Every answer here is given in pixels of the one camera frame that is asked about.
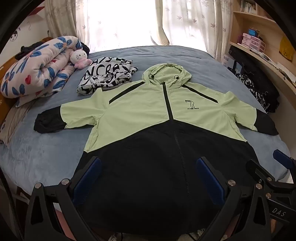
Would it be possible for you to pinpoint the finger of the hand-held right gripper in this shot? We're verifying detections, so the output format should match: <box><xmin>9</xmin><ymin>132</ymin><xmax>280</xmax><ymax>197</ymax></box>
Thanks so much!
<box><xmin>246</xmin><ymin>159</ymin><xmax>296</xmax><ymax>187</ymax></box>
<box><xmin>273</xmin><ymin>149</ymin><xmax>296</xmax><ymax>168</ymax></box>

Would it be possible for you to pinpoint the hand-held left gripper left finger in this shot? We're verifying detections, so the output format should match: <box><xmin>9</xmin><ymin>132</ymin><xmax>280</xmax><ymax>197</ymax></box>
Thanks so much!
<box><xmin>24</xmin><ymin>156</ymin><xmax>102</xmax><ymax>241</ymax></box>

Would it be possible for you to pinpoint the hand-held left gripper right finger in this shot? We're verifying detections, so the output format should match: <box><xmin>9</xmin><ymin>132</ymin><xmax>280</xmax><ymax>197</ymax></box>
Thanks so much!
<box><xmin>196</xmin><ymin>156</ymin><xmax>273</xmax><ymax>241</ymax></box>

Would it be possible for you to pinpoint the green and black hooded jacket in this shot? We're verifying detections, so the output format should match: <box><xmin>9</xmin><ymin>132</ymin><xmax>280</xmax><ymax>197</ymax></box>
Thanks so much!
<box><xmin>33</xmin><ymin>64</ymin><xmax>279</xmax><ymax>241</ymax></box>

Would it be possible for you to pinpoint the blue bed sheet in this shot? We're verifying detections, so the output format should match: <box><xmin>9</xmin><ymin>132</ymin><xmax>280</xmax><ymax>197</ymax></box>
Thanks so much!
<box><xmin>0</xmin><ymin>45</ymin><xmax>290</xmax><ymax>200</ymax></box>

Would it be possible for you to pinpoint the black and white patterned cloth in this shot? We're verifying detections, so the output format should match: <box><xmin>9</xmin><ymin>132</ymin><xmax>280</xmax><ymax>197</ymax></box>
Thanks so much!
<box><xmin>236</xmin><ymin>73</ymin><xmax>271</xmax><ymax>112</ymax></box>

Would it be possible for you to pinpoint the stack of papers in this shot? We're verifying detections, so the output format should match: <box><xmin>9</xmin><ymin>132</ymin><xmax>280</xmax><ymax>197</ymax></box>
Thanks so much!
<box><xmin>261</xmin><ymin>52</ymin><xmax>296</xmax><ymax>84</ymax></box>

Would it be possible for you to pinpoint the beige pillow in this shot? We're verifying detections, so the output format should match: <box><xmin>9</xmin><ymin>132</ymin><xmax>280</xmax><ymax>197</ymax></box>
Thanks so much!
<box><xmin>0</xmin><ymin>102</ymin><xmax>31</xmax><ymax>149</ymax></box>

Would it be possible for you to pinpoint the black and white printed cloth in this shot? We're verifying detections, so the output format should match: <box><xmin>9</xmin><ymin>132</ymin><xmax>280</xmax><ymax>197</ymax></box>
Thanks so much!
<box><xmin>77</xmin><ymin>57</ymin><xmax>139</xmax><ymax>96</ymax></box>

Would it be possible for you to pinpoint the yellow paper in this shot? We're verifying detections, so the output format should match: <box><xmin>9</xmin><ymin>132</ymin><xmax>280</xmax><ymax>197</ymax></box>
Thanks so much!
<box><xmin>279</xmin><ymin>36</ymin><xmax>296</xmax><ymax>63</ymax></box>

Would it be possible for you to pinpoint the white labelled box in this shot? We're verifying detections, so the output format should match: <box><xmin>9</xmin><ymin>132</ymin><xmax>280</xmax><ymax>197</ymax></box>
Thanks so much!
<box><xmin>221</xmin><ymin>54</ymin><xmax>234</xmax><ymax>68</ymax></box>

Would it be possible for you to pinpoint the pink drawer organizer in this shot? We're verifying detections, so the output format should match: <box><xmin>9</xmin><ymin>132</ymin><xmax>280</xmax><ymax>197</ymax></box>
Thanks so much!
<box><xmin>242</xmin><ymin>32</ymin><xmax>266</xmax><ymax>54</ymax></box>

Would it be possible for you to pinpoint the floral quilt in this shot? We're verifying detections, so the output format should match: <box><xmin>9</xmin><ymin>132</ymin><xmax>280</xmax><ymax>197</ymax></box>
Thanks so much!
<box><xmin>0</xmin><ymin>36</ymin><xmax>84</xmax><ymax>108</ymax></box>

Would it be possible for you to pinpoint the white cat plush toy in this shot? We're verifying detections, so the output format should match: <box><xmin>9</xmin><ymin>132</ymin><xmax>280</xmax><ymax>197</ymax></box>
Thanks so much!
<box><xmin>70</xmin><ymin>48</ymin><xmax>92</xmax><ymax>69</ymax></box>

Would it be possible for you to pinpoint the orange wooden headboard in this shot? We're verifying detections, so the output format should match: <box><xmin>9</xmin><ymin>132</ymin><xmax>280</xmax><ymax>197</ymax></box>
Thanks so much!
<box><xmin>0</xmin><ymin>37</ymin><xmax>53</xmax><ymax>127</ymax></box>

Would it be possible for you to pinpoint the dark cloth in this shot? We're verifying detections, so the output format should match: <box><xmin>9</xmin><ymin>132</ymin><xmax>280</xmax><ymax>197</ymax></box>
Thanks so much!
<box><xmin>15</xmin><ymin>43</ymin><xmax>50</xmax><ymax>58</ymax></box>

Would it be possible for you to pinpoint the row of books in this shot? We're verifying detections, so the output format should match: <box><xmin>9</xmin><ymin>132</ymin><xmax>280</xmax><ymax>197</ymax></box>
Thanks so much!
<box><xmin>240</xmin><ymin>0</ymin><xmax>258</xmax><ymax>13</ymax></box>

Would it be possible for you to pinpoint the sheer leaf print curtain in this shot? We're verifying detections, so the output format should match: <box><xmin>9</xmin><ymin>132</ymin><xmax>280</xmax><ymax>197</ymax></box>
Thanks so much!
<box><xmin>150</xmin><ymin>0</ymin><xmax>234</xmax><ymax>56</ymax></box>
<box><xmin>45</xmin><ymin>0</ymin><xmax>162</xmax><ymax>50</ymax></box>

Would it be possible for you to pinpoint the wooden wall shelf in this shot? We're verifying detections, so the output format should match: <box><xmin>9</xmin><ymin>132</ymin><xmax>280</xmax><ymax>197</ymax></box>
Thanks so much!
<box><xmin>229</xmin><ymin>0</ymin><xmax>296</xmax><ymax>85</ymax></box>

